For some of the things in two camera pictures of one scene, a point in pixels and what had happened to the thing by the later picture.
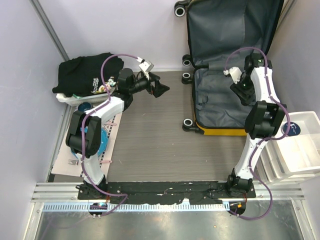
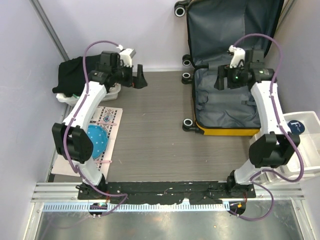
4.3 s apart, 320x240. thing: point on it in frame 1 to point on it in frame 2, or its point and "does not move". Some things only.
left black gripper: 158,89 to 139,81
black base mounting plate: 194,192 does not move
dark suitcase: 221,34 does not move
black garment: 81,76 does not move
